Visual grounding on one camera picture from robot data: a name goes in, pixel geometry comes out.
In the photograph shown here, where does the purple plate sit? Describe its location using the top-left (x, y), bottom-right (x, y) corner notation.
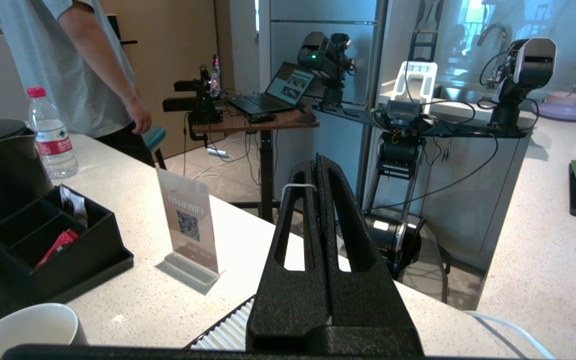
top-left (537, 102), bottom-right (576, 122)

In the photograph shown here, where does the clear water bottle red cap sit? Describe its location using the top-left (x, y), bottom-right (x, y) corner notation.
top-left (26, 86), bottom-right (80, 180)

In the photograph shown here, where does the teal stool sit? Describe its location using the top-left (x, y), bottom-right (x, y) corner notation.
top-left (142, 125), bottom-right (169, 171)

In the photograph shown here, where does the black door handle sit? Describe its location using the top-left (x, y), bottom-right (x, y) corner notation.
top-left (107, 15), bottom-right (139, 47)

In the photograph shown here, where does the black electric kettle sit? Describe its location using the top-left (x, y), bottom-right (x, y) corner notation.
top-left (0, 119), bottom-right (55, 247)

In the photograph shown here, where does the black mug white inside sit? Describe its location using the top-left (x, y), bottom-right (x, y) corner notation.
top-left (0, 303), bottom-right (89, 347)

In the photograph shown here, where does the white plastic rack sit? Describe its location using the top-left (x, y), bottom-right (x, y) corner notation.
top-left (390, 61), bottom-right (439, 107)

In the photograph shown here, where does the black desk mounted device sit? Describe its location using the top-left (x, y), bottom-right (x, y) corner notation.
top-left (162, 54), bottom-right (225, 127)

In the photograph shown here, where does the black laptop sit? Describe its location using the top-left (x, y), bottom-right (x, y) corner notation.
top-left (227, 61), bottom-right (316, 116)

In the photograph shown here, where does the black sensor head green light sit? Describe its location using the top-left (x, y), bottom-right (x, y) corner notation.
top-left (297, 31), bottom-right (357, 109)

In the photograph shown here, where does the white floor cable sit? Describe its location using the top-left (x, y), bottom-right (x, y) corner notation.
top-left (192, 146), bottom-right (235, 182)

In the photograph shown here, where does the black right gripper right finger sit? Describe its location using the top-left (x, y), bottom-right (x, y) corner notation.
top-left (317, 154), bottom-right (425, 355)

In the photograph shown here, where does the silver refrigerator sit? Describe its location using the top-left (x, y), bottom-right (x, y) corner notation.
top-left (257, 0), bottom-right (386, 203)

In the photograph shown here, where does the black compartment organizer box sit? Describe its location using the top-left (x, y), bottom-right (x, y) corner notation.
top-left (0, 184), bottom-right (135, 302)

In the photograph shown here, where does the black background robot stand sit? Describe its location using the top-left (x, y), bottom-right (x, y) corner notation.
top-left (312, 97), bottom-right (534, 282)

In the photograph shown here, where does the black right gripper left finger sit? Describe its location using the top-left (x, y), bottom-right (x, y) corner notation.
top-left (245, 159), bottom-right (330, 352)

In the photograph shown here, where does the QR code acrylic sign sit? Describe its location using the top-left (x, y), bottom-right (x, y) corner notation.
top-left (154, 167), bottom-right (226, 294)

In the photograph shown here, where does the red coffee sachet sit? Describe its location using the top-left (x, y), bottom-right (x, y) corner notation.
top-left (35, 228), bottom-right (80, 268)

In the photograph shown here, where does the person in grey t-shirt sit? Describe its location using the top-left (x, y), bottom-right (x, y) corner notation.
top-left (0, 0), bottom-right (154, 168)

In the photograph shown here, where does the white power cable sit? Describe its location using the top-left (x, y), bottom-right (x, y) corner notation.
top-left (464, 310), bottom-right (545, 359)

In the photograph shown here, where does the pink small bowl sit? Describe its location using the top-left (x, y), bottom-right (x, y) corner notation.
top-left (547, 82), bottom-right (576, 106)

